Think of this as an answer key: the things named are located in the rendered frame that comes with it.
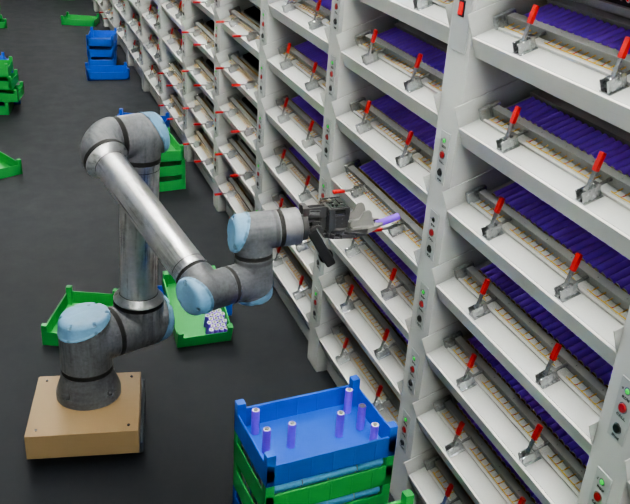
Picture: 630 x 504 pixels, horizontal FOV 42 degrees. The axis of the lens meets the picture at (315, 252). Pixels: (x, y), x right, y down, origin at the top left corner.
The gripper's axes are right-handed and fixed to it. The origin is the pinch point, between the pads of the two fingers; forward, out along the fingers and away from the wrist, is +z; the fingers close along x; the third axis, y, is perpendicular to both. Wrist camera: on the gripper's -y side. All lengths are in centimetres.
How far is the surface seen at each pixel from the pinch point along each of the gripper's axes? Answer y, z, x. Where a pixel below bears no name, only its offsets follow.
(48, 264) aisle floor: -81, -76, 156
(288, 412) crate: -32, -30, -25
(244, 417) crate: -29, -41, -28
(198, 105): -45, 9, 247
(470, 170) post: 19.2, 14.9, -16.0
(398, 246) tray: -9.7, 9.5, 5.1
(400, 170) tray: 10.0, 9.9, 9.0
